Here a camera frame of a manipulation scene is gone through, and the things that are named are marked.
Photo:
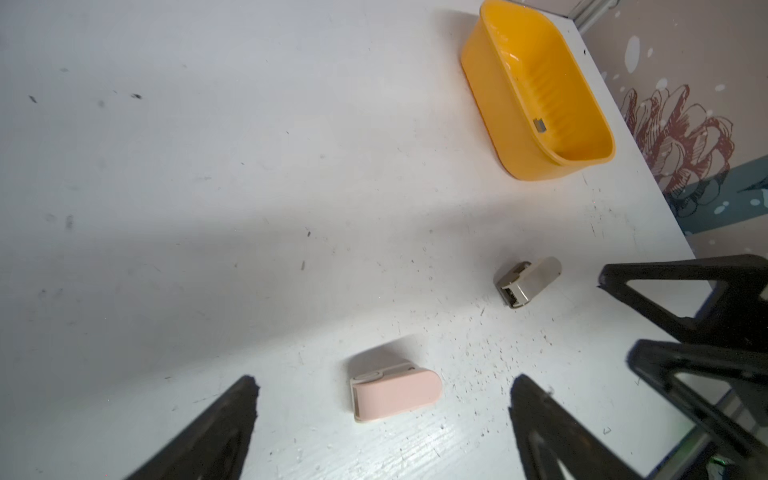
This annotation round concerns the aluminium cage frame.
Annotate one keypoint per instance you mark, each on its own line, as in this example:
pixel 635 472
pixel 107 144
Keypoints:
pixel 587 12

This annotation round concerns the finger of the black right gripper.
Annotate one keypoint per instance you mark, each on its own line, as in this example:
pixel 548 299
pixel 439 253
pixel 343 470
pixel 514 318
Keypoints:
pixel 734 315
pixel 658 364

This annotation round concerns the yellow plastic tray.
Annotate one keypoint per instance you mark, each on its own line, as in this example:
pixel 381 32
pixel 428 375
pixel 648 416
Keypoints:
pixel 519 68

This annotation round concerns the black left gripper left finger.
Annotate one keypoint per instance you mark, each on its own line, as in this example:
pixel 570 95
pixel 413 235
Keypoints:
pixel 213 446

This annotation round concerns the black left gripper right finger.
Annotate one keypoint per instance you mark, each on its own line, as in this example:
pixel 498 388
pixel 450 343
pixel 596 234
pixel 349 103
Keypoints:
pixel 551 441

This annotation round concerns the beige olive mini stapler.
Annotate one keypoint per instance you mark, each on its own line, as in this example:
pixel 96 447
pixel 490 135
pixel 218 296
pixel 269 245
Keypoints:
pixel 526 280

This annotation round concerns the grey staple strip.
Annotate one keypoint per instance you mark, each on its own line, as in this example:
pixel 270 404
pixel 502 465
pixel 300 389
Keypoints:
pixel 540 125

